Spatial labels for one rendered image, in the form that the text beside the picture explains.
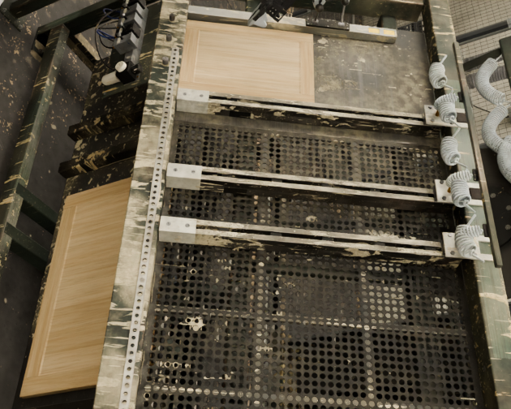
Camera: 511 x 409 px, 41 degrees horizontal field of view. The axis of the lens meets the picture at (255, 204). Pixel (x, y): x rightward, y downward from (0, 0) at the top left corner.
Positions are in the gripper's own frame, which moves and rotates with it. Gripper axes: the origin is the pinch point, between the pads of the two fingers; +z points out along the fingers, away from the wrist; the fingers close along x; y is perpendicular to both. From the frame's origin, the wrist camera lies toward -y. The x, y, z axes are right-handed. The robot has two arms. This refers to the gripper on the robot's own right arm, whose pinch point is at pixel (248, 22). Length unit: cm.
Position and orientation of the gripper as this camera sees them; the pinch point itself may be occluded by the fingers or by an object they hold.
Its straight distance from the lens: 256.8
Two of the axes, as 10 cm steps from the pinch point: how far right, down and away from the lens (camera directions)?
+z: -5.9, 5.0, 6.3
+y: 8.0, 4.6, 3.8
